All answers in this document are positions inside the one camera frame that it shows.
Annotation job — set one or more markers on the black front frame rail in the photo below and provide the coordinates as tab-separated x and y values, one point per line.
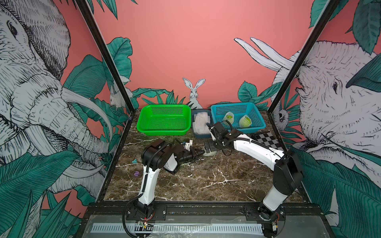
163	210

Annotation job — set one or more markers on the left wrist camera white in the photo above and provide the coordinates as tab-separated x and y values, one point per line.
188	145

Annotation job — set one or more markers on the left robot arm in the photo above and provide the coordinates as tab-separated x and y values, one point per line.
158	156

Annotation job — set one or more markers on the black frame post left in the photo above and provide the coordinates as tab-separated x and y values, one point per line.
96	34

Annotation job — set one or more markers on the black frame post right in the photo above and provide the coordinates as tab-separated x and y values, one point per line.
323	19

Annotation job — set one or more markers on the white foam net sleeve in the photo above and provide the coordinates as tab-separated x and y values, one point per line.
242	117
224	119
210	154

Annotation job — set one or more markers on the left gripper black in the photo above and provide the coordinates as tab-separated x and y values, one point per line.
193	152

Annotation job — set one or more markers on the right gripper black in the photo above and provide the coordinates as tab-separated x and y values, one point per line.
211	147

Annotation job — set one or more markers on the checkerboard calibration board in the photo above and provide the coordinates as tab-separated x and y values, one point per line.
269	140

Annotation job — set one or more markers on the grey bin of foam nets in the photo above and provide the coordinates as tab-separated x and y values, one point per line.
199	120

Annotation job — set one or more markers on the green plastic basket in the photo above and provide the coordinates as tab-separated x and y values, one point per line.
162	120

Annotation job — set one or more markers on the white slotted cable duct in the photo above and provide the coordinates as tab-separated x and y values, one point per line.
161	228

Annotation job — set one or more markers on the teal plastic basket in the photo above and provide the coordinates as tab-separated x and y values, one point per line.
239	109

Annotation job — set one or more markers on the custard apple with dark spots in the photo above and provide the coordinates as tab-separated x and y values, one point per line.
230	119

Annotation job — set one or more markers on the custard apple green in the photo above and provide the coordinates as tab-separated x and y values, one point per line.
245	122

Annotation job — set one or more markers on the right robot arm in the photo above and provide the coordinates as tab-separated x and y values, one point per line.
287	169

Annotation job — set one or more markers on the black frame post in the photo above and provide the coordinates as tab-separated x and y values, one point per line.
96	34
323	19

